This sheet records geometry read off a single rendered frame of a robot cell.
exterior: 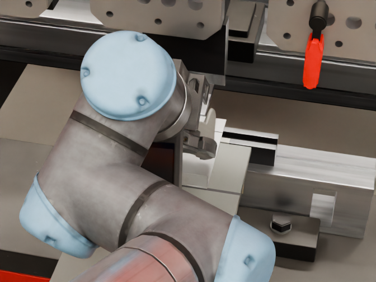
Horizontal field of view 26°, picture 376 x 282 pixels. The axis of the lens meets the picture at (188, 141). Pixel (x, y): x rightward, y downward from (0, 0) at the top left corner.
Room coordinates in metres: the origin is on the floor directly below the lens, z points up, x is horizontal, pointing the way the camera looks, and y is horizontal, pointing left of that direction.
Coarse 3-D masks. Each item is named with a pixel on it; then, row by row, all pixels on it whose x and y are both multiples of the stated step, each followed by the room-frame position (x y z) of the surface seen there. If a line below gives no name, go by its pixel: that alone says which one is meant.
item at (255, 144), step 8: (224, 128) 0.80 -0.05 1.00; (232, 128) 0.80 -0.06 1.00; (224, 136) 0.80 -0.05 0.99; (232, 136) 0.79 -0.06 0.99; (240, 136) 0.79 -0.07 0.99; (248, 136) 0.79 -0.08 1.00; (256, 136) 0.79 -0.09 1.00; (264, 136) 0.79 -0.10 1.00; (272, 136) 0.79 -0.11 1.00; (240, 144) 0.77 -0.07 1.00; (248, 144) 0.77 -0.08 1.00; (256, 144) 0.77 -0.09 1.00; (264, 144) 0.77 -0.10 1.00; (272, 144) 0.77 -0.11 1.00; (256, 152) 0.77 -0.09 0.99; (264, 152) 0.76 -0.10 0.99; (272, 152) 0.76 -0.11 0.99; (256, 160) 0.77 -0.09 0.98; (264, 160) 0.76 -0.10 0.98; (272, 160) 0.76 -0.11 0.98
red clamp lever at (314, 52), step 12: (324, 0) 0.72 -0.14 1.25; (312, 12) 0.70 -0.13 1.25; (324, 12) 0.70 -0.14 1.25; (312, 24) 0.69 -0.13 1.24; (324, 24) 0.68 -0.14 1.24; (312, 36) 0.70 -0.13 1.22; (312, 48) 0.69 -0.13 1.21; (312, 60) 0.69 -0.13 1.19; (312, 72) 0.69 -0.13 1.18; (312, 84) 0.69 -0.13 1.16
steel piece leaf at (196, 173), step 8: (216, 136) 0.78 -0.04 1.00; (184, 160) 0.74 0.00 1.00; (192, 160) 0.74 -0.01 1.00; (200, 160) 0.74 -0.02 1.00; (208, 160) 0.74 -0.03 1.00; (184, 168) 0.72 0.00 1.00; (192, 168) 0.72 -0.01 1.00; (200, 168) 0.72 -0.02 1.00; (208, 168) 0.72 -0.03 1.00; (184, 176) 0.70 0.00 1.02; (192, 176) 0.69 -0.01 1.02; (200, 176) 0.69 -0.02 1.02; (208, 176) 0.71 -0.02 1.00; (184, 184) 0.70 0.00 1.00; (192, 184) 0.69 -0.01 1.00; (200, 184) 0.69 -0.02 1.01
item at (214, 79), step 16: (144, 32) 0.80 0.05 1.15; (224, 32) 0.78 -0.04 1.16; (176, 48) 0.79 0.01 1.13; (192, 48) 0.79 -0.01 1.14; (208, 48) 0.79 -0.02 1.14; (224, 48) 0.78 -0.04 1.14; (192, 64) 0.79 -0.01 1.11; (208, 64) 0.79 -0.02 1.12; (224, 64) 0.78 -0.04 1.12; (208, 80) 0.79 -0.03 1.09; (224, 80) 0.79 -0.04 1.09
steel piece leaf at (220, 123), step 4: (200, 116) 0.82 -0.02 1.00; (204, 116) 0.82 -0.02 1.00; (200, 120) 0.82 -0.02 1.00; (216, 120) 0.82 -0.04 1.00; (220, 120) 0.82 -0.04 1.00; (224, 120) 0.82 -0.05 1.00; (216, 124) 0.81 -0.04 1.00; (220, 124) 0.81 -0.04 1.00; (224, 124) 0.81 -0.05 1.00; (216, 128) 0.80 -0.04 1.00; (220, 128) 0.80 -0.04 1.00; (220, 132) 0.79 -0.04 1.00
